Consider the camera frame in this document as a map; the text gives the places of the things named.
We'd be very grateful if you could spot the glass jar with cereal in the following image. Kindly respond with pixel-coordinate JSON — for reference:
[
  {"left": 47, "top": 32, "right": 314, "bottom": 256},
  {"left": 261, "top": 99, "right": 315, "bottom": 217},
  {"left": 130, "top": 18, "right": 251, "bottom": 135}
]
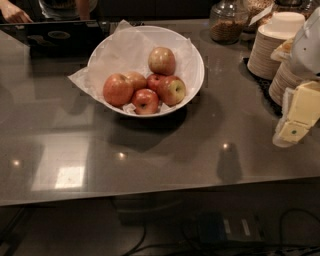
[{"left": 209, "top": 0, "right": 248, "bottom": 44}]

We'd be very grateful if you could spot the paper plate stack rear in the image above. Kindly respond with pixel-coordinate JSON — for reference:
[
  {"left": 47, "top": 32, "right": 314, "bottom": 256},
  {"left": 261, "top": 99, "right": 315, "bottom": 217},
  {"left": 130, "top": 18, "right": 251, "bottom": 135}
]
[{"left": 247, "top": 24, "right": 293, "bottom": 80}]

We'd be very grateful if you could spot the person's torso grey shirt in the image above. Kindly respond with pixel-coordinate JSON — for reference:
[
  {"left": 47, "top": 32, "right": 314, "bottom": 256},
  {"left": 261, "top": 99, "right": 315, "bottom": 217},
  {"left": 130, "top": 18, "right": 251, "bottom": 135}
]
[{"left": 38, "top": 0, "right": 99, "bottom": 20}]

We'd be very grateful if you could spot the large red apple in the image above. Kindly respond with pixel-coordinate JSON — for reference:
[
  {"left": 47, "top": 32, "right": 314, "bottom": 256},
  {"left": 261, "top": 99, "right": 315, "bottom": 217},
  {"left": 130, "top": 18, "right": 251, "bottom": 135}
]
[{"left": 103, "top": 73, "right": 134, "bottom": 107}]

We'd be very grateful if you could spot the black tray mat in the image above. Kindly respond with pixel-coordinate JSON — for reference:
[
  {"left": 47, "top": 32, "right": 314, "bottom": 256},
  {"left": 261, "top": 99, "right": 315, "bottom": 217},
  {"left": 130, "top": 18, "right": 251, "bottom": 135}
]
[{"left": 246, "top": 68, "right": 282, "bottom": 118}]

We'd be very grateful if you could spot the person's left hand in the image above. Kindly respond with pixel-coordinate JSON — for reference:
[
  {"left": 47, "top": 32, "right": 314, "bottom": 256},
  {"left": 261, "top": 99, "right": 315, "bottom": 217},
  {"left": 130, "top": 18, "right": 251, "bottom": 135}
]
[{"left": 0, "top": 0, "right": 32, "bottom": 23}]

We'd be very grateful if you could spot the white paper liner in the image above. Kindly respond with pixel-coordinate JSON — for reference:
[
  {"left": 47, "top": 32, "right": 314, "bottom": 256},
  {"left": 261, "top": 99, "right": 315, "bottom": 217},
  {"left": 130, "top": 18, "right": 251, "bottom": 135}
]
[{"left": 67, "top": 19, "right": 203, "bottom": 115}]

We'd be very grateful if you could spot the small red apple centre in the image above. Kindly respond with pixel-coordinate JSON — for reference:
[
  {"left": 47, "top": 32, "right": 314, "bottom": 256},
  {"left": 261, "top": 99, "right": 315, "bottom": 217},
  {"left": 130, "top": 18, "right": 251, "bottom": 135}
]
[{"left": 147, "top": 74, "right": 164, "bottom": 91}]

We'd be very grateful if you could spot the red apple top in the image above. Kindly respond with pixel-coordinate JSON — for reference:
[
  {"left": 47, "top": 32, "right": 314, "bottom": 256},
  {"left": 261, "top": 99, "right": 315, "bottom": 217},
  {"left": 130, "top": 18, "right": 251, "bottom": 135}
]
[{"left": 148, "top": 47, "right": 176, "bottom": 75}]

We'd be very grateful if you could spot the red apple middle back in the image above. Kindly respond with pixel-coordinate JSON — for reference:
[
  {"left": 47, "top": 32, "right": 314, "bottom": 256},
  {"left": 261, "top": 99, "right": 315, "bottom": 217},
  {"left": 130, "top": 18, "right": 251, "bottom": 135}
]
[{"left": 125, "top": 71, "right": 147, "bottom": 91}]

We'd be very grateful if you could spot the black cable under table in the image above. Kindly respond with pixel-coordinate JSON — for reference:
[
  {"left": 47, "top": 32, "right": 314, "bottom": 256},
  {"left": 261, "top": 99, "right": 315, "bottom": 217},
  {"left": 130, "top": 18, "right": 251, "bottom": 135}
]
[{"left": 109, "top": 198, "right": 320, "bottom": 256}]

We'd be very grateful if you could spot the red apple front centre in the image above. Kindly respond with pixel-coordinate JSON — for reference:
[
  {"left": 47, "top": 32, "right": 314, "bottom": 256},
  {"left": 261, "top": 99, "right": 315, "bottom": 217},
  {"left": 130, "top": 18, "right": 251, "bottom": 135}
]
[{"left": 131, "top": 89, "right": 159, "bottom": 115}]

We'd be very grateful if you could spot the dark power box under table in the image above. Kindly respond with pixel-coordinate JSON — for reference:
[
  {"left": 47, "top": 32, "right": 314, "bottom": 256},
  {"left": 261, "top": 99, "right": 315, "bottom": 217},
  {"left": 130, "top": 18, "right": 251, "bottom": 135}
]
[{"left": 197, "top": 212, "right": 264, "bottom": 244}]

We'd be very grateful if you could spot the black laptop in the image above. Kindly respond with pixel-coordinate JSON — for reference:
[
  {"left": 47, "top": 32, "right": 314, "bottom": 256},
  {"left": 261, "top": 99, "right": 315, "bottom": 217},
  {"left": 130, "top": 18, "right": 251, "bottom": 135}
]
[{"left": 0, "top": 20, "right": 105, "bottom": 57}]

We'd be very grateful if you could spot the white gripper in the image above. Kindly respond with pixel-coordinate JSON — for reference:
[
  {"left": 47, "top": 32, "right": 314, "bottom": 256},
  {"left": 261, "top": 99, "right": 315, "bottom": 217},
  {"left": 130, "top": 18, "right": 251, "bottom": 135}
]
[{"left": 270, "top": 7, "right": 320, "bottom": 148}]

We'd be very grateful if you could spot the red green apple right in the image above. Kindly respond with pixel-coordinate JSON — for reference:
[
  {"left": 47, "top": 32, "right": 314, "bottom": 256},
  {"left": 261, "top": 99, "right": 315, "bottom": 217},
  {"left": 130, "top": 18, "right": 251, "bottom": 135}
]
[{"left": 157, "top": 75, "right": 186, "bottom": 106}]

